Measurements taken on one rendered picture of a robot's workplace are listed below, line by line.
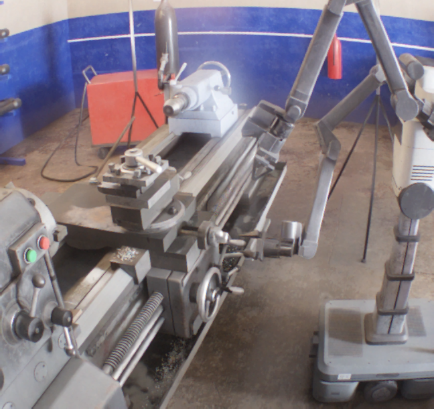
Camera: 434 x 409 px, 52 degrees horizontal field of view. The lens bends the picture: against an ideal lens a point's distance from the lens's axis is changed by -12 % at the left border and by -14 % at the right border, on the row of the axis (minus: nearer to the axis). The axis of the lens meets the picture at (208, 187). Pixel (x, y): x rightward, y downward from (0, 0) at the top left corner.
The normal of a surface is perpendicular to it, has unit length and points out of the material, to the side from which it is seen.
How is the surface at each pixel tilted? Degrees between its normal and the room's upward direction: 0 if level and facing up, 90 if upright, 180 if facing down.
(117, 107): 90
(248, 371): 0
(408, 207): 90
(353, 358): 0
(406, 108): 90
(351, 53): 90
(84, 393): 32
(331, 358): 0
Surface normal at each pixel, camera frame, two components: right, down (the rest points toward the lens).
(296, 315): -0.05, -0.90
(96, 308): 0.51, -0.68
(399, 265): -0.18, 0.44
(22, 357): 0.95, 0.10
